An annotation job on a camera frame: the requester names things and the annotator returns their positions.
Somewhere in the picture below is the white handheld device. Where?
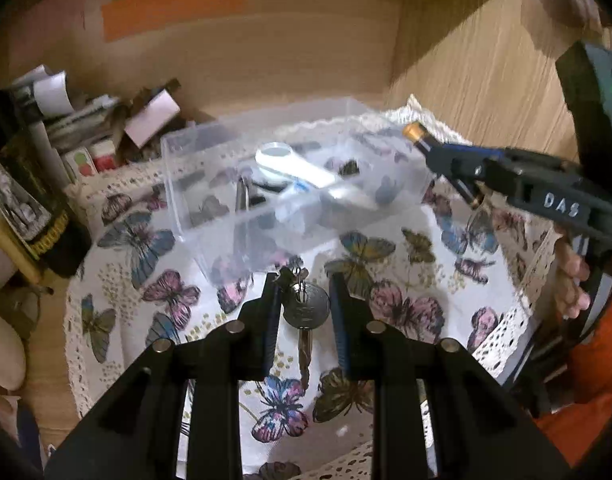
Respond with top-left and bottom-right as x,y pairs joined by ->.
255,142 -> 382,211

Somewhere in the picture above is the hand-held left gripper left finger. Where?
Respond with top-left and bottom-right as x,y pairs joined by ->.
46,272 -> 283,480

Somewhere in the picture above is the butterfly print tablecloth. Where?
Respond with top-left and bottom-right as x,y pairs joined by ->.
66,95 -> 562,480

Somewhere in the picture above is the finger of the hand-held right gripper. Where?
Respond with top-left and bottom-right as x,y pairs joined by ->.
403,121 -> 502,181
451,170 -> 487,208

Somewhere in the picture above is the stack of books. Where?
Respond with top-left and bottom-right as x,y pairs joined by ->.
8,65 -> 197,181

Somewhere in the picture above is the silver key with keyring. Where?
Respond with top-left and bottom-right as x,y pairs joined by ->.
278,266 -> 333,392

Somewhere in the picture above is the cream round container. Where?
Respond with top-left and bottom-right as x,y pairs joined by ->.
0,305 -> 27,391

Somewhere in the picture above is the dark wine bottle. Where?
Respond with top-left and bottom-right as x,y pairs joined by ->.
0,85 -> 92,278

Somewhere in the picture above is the orange clothing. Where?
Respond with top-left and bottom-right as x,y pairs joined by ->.
536,260 -> 612,466

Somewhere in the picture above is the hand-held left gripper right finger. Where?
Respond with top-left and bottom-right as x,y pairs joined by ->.
328,272 -> 572,480

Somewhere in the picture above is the small white cardboard box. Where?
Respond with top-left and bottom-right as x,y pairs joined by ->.
123,91 -> 182,143

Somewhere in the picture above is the clear plastic box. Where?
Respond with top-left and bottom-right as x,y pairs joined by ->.
160,97 -> 437,286

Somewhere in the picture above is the person's right hand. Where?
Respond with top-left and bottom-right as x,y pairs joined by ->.
555,240 -> 594,318

